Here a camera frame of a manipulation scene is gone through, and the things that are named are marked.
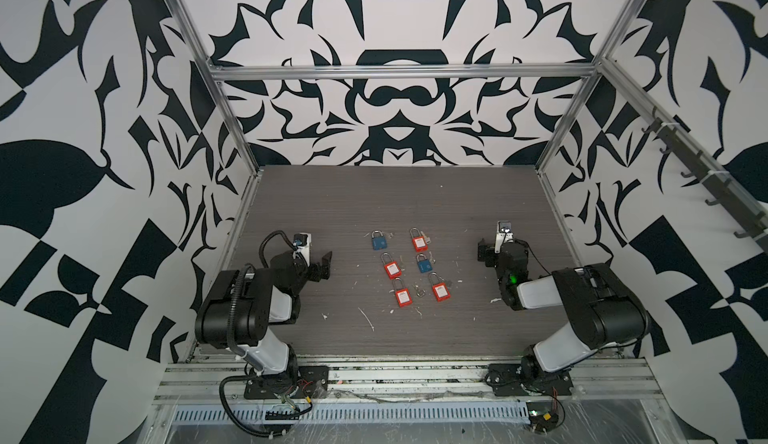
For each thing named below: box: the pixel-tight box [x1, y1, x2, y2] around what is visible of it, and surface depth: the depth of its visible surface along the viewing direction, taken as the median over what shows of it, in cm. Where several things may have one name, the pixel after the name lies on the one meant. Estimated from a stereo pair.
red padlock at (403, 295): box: [392, 277, 412, 307], surface depth 89 cm
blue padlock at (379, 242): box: [371, 230, 387, 251], surface depth 101 cm
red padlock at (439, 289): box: [428, 272, 451, 302], surface depth 90 cm
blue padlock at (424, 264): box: [416, 254, 433, 273], surface depth 96 cm
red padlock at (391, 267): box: [380, 252, 402, 280], surface depth 94 cm
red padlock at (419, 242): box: [409, 226, 429, 253], surface depth 101 cm
